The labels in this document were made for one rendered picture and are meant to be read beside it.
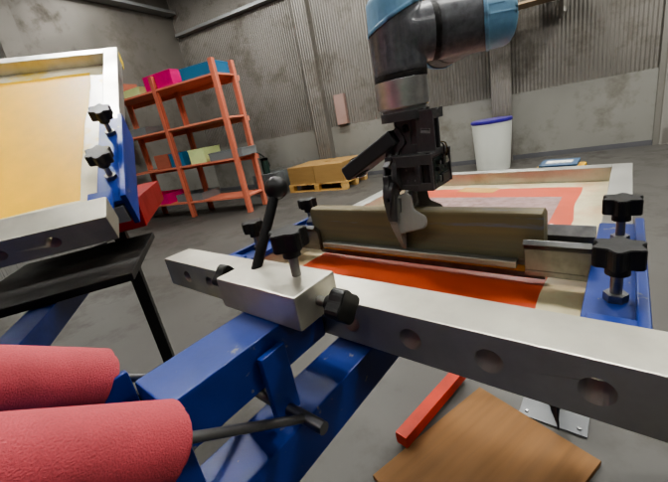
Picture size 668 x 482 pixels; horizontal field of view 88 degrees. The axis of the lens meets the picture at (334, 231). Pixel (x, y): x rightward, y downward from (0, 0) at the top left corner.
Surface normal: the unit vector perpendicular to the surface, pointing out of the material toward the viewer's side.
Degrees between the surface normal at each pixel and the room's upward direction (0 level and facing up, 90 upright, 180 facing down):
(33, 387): 83
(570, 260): 90
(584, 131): 90
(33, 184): 32
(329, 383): 0
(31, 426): 45
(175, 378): 0
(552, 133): 90
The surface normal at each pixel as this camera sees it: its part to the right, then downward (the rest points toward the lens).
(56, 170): 0.04, -0.68
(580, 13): -0.41, 0.35
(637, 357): -0.18, -0.94
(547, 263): -0.61, 0.35
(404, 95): -0.17, 0.33
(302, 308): 0.77, 0.06
